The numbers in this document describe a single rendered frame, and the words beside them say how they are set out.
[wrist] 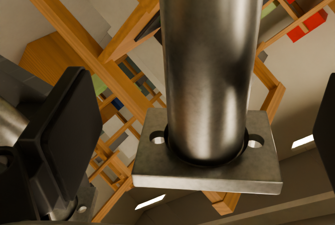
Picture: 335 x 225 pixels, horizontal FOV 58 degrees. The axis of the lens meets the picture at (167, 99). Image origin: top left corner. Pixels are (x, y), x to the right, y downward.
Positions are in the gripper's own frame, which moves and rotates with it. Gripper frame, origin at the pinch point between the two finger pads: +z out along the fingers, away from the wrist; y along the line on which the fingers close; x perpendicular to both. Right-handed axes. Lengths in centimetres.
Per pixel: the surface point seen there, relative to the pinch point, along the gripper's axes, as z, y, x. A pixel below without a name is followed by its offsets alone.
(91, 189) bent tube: 6.3, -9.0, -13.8
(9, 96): 7.3, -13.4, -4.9
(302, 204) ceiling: 307, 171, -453
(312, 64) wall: 526, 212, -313
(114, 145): 354, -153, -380
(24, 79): 7.5, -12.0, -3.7
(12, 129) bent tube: 3.3, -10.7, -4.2
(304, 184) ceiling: 388, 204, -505
